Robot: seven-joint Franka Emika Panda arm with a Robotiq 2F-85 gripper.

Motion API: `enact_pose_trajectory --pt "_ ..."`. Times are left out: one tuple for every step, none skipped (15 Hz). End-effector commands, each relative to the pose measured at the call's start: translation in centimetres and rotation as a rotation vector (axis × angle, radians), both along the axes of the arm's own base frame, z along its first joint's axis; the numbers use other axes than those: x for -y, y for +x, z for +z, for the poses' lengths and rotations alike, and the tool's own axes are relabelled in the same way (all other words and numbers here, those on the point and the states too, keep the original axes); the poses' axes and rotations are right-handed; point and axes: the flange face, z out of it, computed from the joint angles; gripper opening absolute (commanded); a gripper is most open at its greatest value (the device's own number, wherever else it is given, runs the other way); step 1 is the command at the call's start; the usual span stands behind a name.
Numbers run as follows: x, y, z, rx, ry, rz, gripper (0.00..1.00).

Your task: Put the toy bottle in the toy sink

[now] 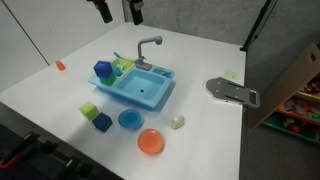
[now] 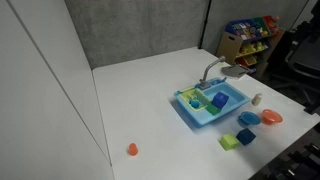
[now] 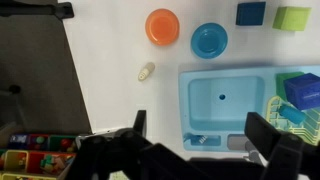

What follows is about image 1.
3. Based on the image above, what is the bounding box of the orange toy bowl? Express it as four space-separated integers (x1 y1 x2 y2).
137 128 164 154

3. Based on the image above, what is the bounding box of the black camera stand pole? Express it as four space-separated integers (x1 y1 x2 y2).
240 0 279 52

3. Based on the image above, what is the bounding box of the blue toy sink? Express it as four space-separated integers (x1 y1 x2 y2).
89 65 175 111

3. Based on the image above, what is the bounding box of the black clamp with red handle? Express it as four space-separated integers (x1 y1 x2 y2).
0 132 90 180

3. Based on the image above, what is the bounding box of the small orange toy cup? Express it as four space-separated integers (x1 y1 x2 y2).
55 61 66 71

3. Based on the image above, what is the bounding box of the cream toy bottle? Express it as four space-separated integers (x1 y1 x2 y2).
171 115 185 129

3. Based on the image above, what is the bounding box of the green toy cube in sink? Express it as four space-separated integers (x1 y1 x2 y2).
100 76 116 86

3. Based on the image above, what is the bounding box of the blue toy bowl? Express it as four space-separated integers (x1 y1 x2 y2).
118 109 142 129

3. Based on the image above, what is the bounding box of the grey toy faucet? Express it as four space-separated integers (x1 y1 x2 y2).
136 35 163 71

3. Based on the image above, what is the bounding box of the dark blue toy cube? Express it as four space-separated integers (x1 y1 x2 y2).
92 113 113 133

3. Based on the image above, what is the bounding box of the lime green toy cube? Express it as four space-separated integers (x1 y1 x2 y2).
79 102 99 120

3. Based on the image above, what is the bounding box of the pale yellow sticker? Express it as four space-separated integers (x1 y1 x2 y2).
224 71 237 80

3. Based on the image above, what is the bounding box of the small blue toy cup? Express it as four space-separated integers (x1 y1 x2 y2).
113 67 122 77

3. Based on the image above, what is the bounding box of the grey metal mounting plate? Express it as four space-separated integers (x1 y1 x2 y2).
205 77 260 109

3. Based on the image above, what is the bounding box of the purple-blue toy cube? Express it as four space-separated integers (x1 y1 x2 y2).
94 61 112 78

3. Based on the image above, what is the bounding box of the yellow-green dish rack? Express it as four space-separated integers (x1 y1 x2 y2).
111 52 135 78

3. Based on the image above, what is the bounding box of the wooden toy shelf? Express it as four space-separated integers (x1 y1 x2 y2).
248 43 320 144

